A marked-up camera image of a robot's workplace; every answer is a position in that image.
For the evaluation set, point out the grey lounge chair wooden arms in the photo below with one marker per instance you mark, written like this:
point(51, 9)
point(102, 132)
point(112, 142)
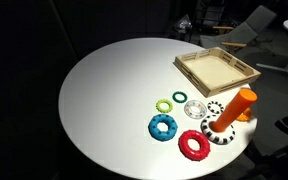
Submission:
point(247, 30)

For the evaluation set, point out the clear plastic bag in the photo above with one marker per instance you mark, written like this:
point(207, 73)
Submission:
point(183, 24)

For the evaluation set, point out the wooden tray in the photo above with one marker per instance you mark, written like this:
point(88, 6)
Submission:
point(214, 71)

